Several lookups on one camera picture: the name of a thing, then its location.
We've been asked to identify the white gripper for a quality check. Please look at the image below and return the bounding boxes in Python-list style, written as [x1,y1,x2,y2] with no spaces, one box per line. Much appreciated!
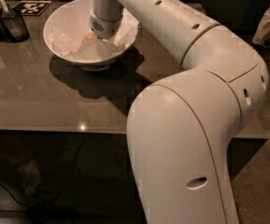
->
[90,11,122,39]

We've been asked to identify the red apple with sticker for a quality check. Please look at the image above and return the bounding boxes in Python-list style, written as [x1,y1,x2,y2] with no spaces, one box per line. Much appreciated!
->
[81,32,95,41]

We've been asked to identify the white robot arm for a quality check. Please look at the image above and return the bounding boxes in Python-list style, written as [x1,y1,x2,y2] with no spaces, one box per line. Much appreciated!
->
[92,0,269,224]

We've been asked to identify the white bowl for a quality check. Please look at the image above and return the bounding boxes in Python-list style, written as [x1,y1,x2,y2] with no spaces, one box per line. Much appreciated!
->
[42,0,139,72]

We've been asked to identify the white plastic bag liner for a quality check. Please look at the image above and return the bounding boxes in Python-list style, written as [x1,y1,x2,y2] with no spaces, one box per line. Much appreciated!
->
[51,7,140,63]

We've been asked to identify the black white marker tag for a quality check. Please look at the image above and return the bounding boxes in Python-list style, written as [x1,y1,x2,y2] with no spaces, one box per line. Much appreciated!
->
[13,0,51,16]

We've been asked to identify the black scoop cup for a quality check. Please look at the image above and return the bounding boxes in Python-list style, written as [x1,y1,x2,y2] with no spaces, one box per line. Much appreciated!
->
[0,0,30,43]

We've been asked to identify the black floor cable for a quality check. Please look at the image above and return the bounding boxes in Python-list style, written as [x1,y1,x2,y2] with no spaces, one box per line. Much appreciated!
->
[0,168,42,224]

